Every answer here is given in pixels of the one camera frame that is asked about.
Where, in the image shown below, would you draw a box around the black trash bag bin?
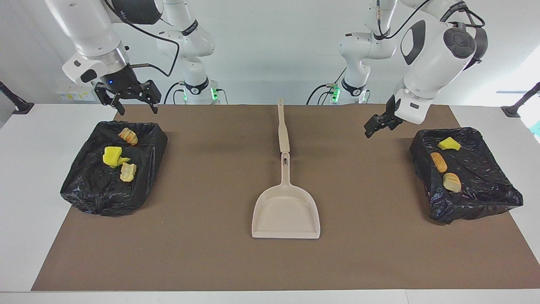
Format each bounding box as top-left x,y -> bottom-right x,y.
60,120 -> 168,217
409,127 -> 524,225

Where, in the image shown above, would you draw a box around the pale angular bread chunk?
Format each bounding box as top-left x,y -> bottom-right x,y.
443,172 -> 463,194

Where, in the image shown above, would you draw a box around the brown table mat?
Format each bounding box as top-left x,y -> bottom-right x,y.
31,104 -> 540,292

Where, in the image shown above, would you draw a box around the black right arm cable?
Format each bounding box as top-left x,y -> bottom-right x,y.
103,0 -> 181,78

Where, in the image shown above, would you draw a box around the brown fried nugget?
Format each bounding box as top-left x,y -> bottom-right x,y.
430,152 -> 448,174

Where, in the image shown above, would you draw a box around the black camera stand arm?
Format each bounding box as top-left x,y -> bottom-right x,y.
501,82 -> 540,118
0,81 -> 34,114

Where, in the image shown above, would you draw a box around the beige plastic dustpan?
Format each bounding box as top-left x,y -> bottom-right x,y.
251,152 -> 321,240

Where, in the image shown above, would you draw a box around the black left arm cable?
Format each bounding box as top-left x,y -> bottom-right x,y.
375,0 -> 486,41

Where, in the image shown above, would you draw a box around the striped orange croissant piece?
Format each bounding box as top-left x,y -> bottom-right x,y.
118,128 -> 139,146

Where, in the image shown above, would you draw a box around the small all-yellow sponge scrap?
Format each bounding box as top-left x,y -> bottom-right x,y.
437,136 -> 462,152

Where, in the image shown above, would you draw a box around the pale round bread piece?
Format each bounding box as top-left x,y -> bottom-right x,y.
120,163 -> 137,183

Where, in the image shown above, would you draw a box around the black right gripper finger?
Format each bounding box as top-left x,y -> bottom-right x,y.
94,82 -> 126,116
140,79 -> 162,114

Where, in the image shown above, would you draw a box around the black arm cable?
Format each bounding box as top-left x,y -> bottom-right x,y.
103,0 -> 181,78
375,0 -> 486,41

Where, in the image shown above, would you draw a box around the beige hand brush black bristles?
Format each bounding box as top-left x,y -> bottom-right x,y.
277,98 -> 292,154

